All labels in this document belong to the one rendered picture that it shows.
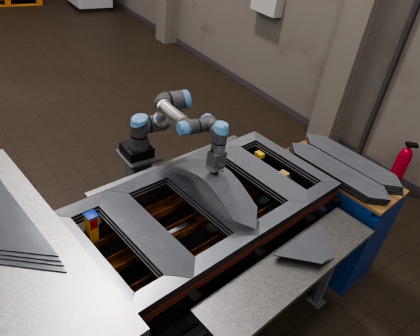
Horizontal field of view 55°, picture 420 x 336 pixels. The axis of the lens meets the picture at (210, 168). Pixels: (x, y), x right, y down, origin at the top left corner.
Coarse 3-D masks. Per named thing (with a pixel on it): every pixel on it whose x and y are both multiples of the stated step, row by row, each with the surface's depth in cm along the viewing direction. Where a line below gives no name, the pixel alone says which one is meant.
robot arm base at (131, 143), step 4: (132, 140) 272; (136, 140) 270; (140, 140) 270; (144, 140) 272; (148, 140) 278; (128, 144) 275; (132, 144) 272; (136, 144) 272; (140, 144) 272; (144, 144) 273; (148, 144) 277; (132, 148) 273; (136, 148) 273; (140, 148) 273; (144, 148) 274; (148, 148) 277
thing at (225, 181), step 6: (228, 174) 217; (216, 180) 212; (222, 180) 213; (228, 180) 214; (234, 180) 216; (210, 186) 208; (216, 186) 209; (222, 186) 210; (228, 186) 212; (216, 192) 206
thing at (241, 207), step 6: (246, 198) 212; (234, 204) 207; (240, 204) 209; (246, 204) 210; (252, 204) 212; (228, 210) 204; (234, 210) 205; (240, 210) 207; (246, 210) 209; (234, 216) 203; (240, 216) 205
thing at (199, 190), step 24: (168, 168) 244; (240, 168) 254; (288, 168) 267; (144, 192) 228; (192, 192) 228; (264, 192) 242; (216, 216) 214; (144, 264) 187; (216, 264) 188; (144, 312) 165
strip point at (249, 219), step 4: (256, 208) 212; (248, 212) 209; (252, 212) 210; (256, 212) 211; (244, 216) 206; (248, 216) 207; (252, 216) 208; (256, 216) 210; (236, 220) 203; (240, 220) 204; (244, 220) 205; (248, 220) 206; (252, 220) 207; (256, 220) 208; (244, 224) 204; (248, 224) 205; (252, 224) 206
